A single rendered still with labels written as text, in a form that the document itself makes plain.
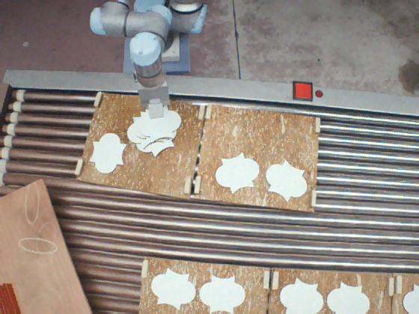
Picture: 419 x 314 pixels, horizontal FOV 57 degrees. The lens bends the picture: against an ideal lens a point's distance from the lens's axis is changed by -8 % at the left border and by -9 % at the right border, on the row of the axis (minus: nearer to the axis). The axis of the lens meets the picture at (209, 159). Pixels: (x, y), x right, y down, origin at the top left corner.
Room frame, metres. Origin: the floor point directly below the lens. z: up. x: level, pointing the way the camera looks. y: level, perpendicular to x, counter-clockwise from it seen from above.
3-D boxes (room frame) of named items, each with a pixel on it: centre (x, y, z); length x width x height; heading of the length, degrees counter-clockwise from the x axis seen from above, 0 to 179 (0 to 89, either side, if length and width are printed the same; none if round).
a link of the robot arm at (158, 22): (0.71, 0.13, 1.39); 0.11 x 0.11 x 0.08; 75
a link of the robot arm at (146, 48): (0.61, 0.14, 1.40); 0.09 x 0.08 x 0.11; 165
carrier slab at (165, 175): (0.55, 0.24, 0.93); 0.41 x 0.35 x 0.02; 76
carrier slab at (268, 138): (0.46, -0.17, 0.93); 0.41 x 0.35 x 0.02; 78
